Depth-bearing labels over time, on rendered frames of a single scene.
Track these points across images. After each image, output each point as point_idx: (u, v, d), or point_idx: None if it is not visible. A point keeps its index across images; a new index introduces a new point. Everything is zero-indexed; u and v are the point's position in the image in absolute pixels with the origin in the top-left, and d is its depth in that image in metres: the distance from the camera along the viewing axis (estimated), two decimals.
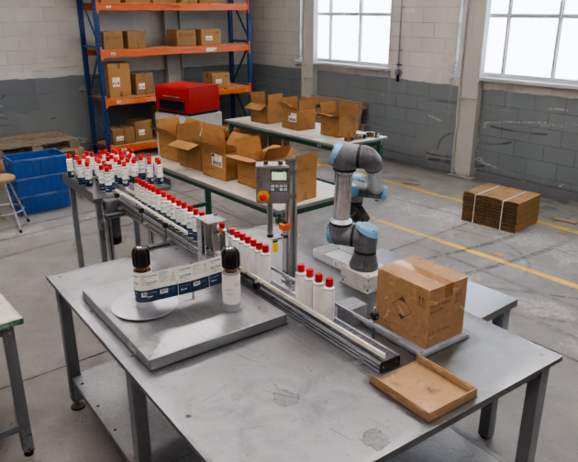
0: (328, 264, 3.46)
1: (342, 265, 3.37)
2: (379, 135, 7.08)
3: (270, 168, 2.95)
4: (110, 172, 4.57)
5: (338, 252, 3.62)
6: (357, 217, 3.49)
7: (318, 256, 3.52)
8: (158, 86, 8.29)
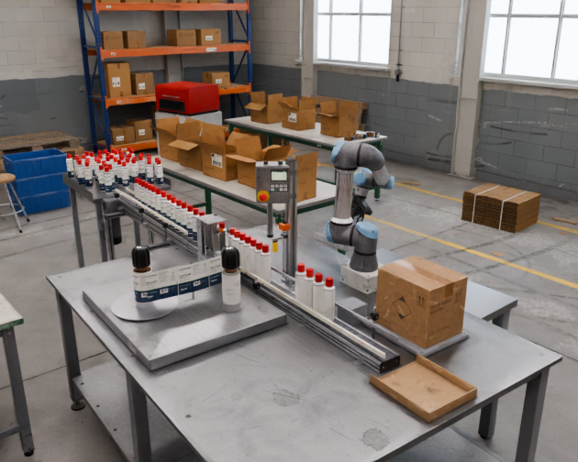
0: (330, 246, 3.42)
1: (345, 246, 3.33)
2: (379, 135, 7.08)
3: (270, 168, 2.95)
4: (110, 172, 4.57)
5: None
6: (359, 211, 3.50)
7: (319, 237, 3.47)
8: (158, 86, 8.29)
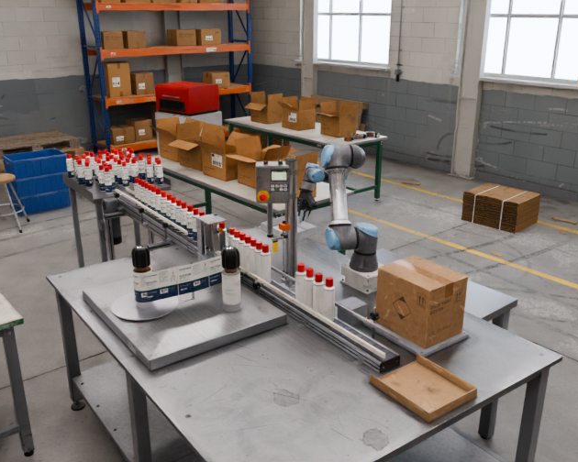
0: (275, 236, 3.54)
1: None
2: (379, 135, 7.08)
3: (270, 168, 2.95)
4: (110, 172, 4.57)
5: None
6: (305, 204, 3.62)
7: (266, 228, 3.60)
8: (158, 86, 8.29)
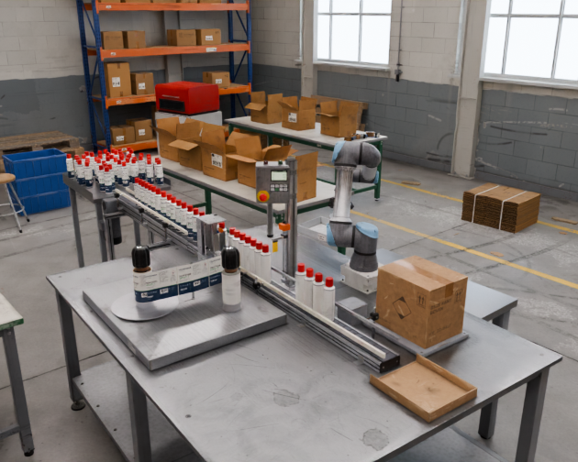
0: (314, 238, 3.54)
1: None
2: (379, 135, 7.08)
3: (270, 168, 2.95)
4: (110, 172, 4.57)
5: (321, 226, 3.70)
6: None
7: (303, 231, 3.60)
8: (158, 86, 8.29)
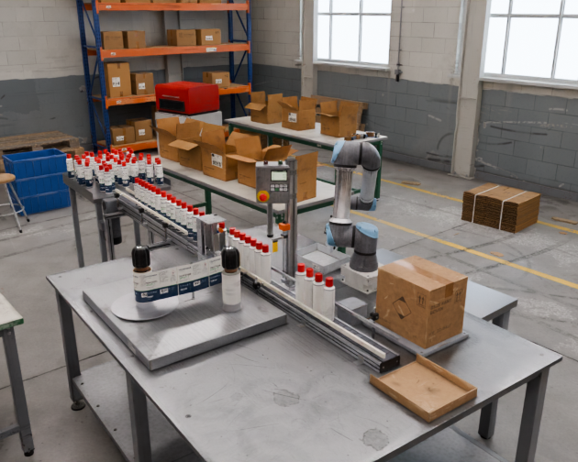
0: (307, 267, 3.42)
1: (321, 268, 3.33)
2: (379, 135, 7.08)
3: (270, 168, 2.95)
4: (110, 172, 4.57)
5: (316, 254, 3.58)
6: None
7: (297, 258, 3.48)
8: (158, 86, 8.29)
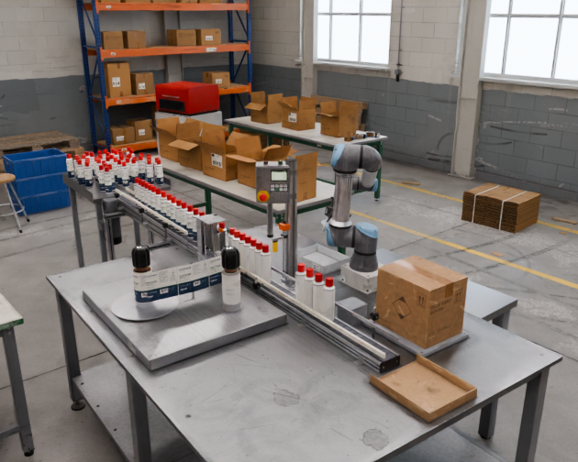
0: (307, 267, 3.42)
1: (321, 268, 3.33)
2: (379, 135, 7.08)
3: (270, 168, 2.95)
4: (110, 172, 4.57)
5: (316, 255, 3.58)
6: None
7: (297, 258, 3.48)
8: (158, 86, 8.29)
